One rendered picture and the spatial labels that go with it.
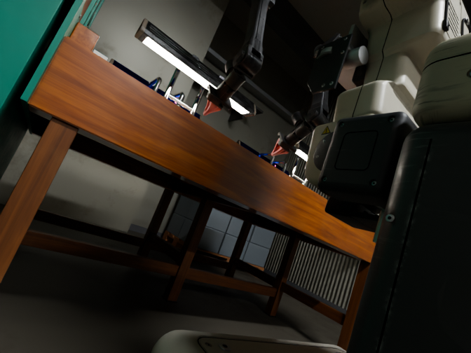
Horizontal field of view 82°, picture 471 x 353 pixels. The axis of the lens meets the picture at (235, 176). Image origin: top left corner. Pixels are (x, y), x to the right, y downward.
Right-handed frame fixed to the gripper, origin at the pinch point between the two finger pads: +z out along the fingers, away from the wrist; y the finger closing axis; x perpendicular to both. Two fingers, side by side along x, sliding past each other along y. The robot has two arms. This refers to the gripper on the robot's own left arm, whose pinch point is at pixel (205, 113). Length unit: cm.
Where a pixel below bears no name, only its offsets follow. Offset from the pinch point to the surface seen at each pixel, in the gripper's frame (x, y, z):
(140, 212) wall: -130, -89, 238
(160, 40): -25.0, 22.2, -3.2
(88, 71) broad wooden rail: 19.3, 39.3, -2.5
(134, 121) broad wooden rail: 23.7, 24.8, 1.4
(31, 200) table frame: 44, 38, 20
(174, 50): -25.2, 16.0, -3.3
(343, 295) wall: -2, -285, 105
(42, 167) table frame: 38, 39, 15
